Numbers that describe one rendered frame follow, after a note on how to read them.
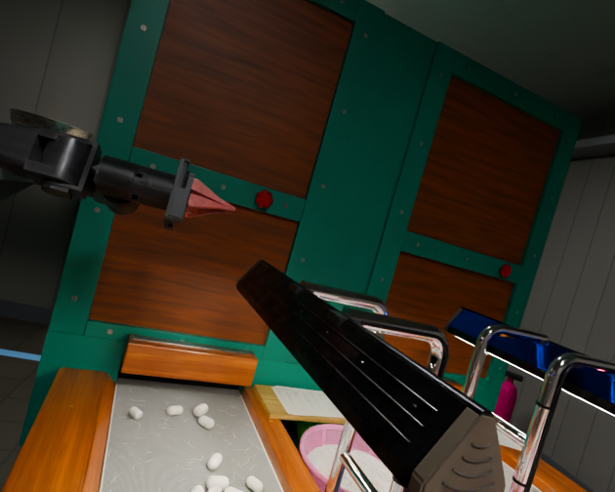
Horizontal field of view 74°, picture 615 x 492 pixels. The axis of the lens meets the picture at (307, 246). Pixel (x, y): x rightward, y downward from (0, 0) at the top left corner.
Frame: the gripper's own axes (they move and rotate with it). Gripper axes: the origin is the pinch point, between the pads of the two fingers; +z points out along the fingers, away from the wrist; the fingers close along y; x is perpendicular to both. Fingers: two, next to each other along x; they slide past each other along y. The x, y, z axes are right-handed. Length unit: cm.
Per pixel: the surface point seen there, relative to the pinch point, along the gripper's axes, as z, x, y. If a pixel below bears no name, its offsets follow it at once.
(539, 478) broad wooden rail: 89, -21, 38
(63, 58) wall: -117, -229, -151
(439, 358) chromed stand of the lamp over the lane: 30.4, 16.3, 17.8
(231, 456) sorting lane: 13.2, -21.2, 41.0
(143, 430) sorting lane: -3.7, -26.1, 39.3
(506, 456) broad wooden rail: 88, -30, 36
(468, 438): 16.3, 39.2, 24.5
